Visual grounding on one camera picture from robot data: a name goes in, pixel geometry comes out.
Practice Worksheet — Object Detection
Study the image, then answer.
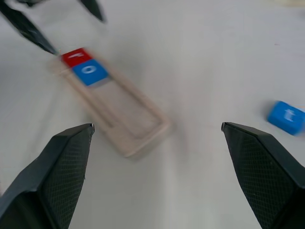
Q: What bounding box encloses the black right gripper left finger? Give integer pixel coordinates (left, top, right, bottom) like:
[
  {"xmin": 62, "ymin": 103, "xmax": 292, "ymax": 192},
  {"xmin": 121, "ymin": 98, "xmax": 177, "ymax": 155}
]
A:
[{"xmin": 0, "ymin": 123, "xmax": 95, "ymax": 229}]

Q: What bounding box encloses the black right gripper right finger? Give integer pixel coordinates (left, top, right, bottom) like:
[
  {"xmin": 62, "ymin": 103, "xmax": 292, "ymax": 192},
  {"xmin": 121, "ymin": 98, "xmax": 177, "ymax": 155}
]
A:
[{"xmin": 221, "ymin": 122, "xmax": 305, "ymax": 229}]

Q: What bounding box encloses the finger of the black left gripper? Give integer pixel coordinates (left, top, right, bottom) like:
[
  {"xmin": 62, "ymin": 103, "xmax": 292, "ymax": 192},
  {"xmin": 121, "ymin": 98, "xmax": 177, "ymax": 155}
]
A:
[
  {"xmin": 78, "ymin": 0, "xmax": 106, "ymax": 23},
  {"xmin": 0, "ymin": 1, "xmax": 60, "ymax": 56}
]

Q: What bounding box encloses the blue letter t block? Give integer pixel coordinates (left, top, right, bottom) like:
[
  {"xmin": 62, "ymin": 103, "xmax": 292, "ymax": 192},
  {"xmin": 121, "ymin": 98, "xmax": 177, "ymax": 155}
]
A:
[{"xmin": 266, "ymin": 100, "xmax": 305, "ymax": 136}]

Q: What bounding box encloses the red letter r block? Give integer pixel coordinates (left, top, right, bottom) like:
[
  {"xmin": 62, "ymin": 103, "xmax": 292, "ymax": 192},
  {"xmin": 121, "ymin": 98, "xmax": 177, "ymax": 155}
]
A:
[{"xmin": 61, "ymin": 47, "xmax": 95, "ymax": 69}]

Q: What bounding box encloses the blue letter o block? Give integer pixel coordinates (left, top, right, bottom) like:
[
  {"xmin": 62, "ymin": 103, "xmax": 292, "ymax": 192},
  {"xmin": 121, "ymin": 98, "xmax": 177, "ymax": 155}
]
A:
[{"xmin": 71, "ymin": 59, "xmax": 112, "ymax": 88}]

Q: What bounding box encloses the wooden letter tray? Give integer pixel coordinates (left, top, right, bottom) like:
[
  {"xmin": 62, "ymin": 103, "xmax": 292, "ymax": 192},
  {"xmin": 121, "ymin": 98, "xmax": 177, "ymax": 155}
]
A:
[{"xmin": 47, "ymin": 56, "xmax": 173, "ymax": 160}]

